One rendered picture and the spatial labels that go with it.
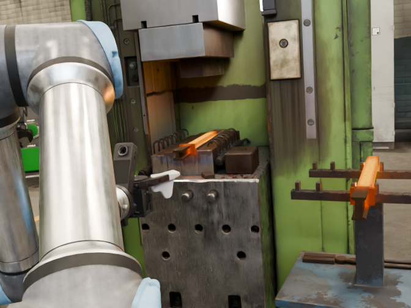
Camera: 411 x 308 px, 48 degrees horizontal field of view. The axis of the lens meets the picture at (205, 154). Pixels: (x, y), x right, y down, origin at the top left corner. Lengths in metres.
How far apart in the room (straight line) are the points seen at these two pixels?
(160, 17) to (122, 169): 0.58
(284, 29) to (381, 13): 5.19
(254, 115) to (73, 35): 1.25
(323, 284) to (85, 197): 0.81
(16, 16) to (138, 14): 8.44
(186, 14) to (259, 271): 0.78
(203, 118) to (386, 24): 4.94
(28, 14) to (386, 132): 6.68
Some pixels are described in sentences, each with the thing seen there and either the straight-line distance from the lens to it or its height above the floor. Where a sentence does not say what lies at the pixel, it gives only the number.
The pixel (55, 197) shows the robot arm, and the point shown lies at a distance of 0.51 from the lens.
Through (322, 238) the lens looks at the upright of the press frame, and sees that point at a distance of 1.57.
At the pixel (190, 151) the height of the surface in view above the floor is 0.99.
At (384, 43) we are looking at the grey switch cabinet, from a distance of 6.59.
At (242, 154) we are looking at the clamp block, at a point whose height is 0.97.
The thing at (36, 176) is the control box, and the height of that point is 0.96.
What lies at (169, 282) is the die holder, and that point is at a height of 0.59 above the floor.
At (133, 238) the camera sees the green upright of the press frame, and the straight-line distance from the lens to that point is 1.73.
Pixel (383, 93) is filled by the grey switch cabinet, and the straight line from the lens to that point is 6.61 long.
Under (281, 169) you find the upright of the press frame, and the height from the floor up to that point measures 0.90.
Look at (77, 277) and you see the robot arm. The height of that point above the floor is 1.06.
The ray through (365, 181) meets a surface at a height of 0.97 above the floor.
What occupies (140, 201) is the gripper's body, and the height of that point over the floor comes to 0.96.
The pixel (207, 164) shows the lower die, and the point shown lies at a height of 0.95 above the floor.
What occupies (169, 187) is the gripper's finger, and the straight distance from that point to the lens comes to 1.07.
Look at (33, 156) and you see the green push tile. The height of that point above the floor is 1.02.
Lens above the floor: 1.23
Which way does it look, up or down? 10 degrees down
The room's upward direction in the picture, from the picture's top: 5 degrees counter-clockwise
